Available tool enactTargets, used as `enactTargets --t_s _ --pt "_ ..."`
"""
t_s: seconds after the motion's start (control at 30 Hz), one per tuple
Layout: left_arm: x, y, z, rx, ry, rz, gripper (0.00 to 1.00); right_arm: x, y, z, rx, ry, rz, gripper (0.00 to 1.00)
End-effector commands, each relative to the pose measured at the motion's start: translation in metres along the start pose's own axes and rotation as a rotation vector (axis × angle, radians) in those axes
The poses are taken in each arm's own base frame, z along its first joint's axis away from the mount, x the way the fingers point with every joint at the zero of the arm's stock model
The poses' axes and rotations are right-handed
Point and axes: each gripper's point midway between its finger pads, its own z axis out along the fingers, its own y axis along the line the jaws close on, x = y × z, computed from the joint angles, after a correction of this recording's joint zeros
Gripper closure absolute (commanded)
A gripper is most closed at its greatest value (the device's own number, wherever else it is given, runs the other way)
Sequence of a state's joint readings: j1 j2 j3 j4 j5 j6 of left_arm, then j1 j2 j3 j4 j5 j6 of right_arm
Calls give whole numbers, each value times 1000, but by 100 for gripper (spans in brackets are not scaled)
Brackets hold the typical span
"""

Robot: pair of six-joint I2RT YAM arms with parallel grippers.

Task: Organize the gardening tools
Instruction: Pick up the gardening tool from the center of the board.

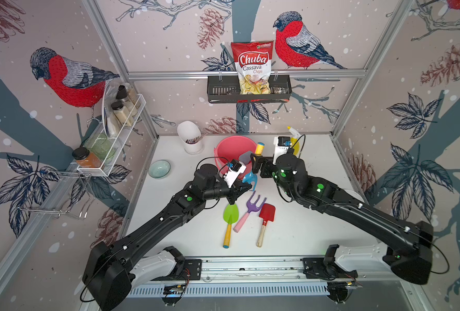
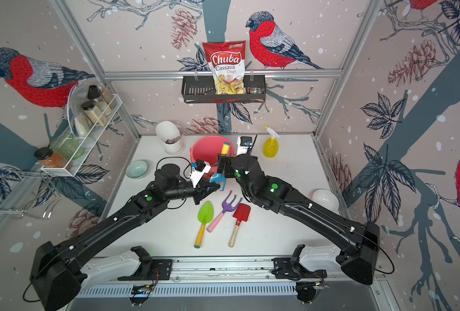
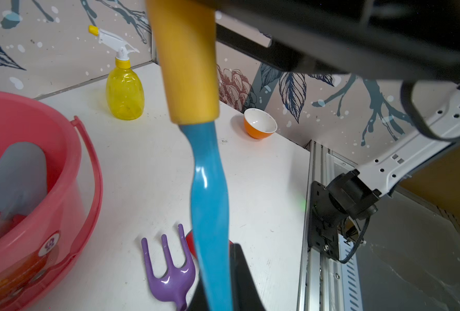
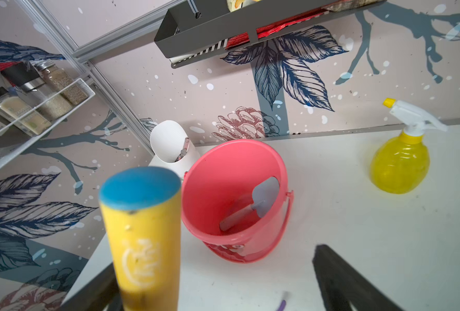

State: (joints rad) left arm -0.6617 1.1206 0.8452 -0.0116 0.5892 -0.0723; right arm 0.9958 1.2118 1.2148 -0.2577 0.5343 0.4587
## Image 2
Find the red toy spade wooden handle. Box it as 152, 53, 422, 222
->
228, 203, 251, 248

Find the green toy shovel yellow handle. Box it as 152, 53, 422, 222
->
194, 201, 214, 249

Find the red Chuba chips bag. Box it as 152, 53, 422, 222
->
203, 41, 246, 95

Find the white ceramic cup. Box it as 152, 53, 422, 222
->
155, 121, 184, 155

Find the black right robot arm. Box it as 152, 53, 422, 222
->
217, 154, 380, 285

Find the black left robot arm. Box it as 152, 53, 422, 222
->
30, 164, 220, 310

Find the spice bottle black cap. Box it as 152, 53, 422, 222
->
87, 85, 113, 117
81, 101, 107, 127

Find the purple toy rake pink handle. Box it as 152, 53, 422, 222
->
207, 191, 242, 233

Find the yellow spray bottle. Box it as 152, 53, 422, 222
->
263, 126, 280, 158

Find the light green bowl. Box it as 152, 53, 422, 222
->
126, 160, 149, 179

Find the chrome wire rack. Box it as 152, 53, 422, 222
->
0, 169, 62, 220

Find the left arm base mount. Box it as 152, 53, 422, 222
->
118, 246, 173, 281

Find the green glass jar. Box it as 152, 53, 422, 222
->
50, 133, 84, 161

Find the pink plastic bucket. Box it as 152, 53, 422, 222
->
190, 136, 235, 180

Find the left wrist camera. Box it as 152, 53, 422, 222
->
190, 159, 211, 188

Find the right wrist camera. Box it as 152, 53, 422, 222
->
236, 136, 253, 155

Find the black wall basket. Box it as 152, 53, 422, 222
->
181, 75, 266, 104

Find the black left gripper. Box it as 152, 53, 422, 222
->
164, 177, 221, 205

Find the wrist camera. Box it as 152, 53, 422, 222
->
236, 136, 253, 155
190, 159, 211, 188

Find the white wire wall shelf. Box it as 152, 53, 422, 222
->
42, 79, 123, 177

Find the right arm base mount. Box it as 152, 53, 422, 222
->
271, 244, 327, 281

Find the orange jar black lid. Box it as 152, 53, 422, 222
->
33, 147, 68, 168

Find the blue toy fork yellow handle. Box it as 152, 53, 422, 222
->
210, 143, 231, 191

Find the white bowl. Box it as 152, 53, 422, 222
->
312, 189, 340, 213

